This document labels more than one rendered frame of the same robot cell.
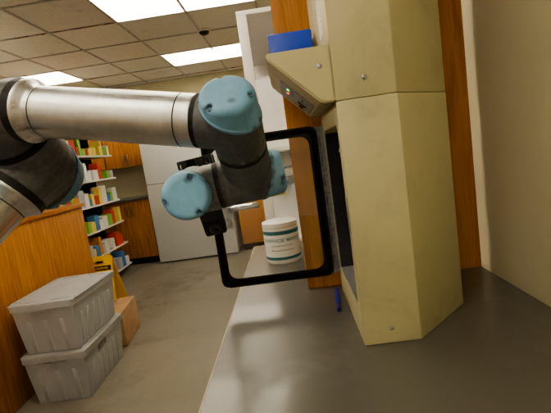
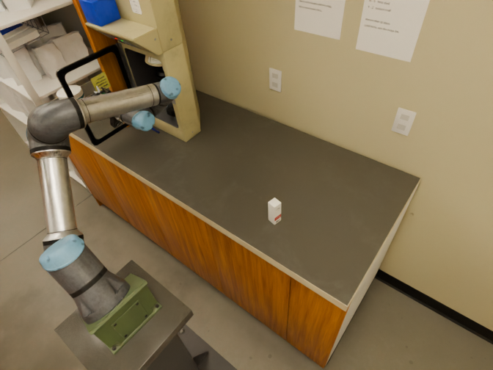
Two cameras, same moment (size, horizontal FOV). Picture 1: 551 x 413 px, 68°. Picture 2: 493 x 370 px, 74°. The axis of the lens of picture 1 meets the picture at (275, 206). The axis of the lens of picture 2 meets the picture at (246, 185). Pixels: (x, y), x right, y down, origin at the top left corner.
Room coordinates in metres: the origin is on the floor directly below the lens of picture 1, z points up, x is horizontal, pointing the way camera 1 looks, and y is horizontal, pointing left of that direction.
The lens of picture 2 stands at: (-0.31, 0.71, 2.00)
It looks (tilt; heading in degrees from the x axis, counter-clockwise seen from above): 47 degrees down; 309
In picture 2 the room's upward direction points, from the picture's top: 5 degrees counter-clockwise
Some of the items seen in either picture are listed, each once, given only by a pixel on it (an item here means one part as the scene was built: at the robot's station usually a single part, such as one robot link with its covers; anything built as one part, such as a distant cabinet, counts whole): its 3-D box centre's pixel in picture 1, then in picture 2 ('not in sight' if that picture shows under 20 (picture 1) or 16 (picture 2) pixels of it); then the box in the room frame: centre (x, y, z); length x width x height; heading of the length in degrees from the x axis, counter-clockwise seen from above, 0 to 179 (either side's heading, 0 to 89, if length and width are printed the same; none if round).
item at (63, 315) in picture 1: (70, 310); not in sight; (2.64, 1.46, 0.49); 0.60 x 0.42 x 0.33; 178
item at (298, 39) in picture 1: (291, 56); (100, 9); (1.01, -0.09, 1.56); 0.10 x 0.10 x 0.09; 88
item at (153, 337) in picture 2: not in sight; (125, 321); (0.31, 0.65, 0.92); 0.32 x 0.32 x 0.04; 87
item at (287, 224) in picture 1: (268, 209); (104, 97); (1.07, 0.02, 1.19); 0.30 x 0.01 x 0.40; 87
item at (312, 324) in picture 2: not in sight; (210, 197); (0.73, -0.20, 0.45); 2.05 x 0.67 x 0.90; 178
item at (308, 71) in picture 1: (298, 90); (123, 37); (0.91, -0.08, 1.46); 0.32 x 0.12 x 0.10; 178
